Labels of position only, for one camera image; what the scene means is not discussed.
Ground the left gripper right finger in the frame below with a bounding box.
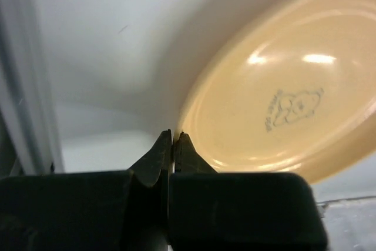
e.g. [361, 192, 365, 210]
[169, 133, 328, 250]

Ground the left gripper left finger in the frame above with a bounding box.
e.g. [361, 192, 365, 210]
[1, 130, 172, 250]

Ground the orange plate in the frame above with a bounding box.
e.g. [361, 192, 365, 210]
[177, 0, 375, 183]

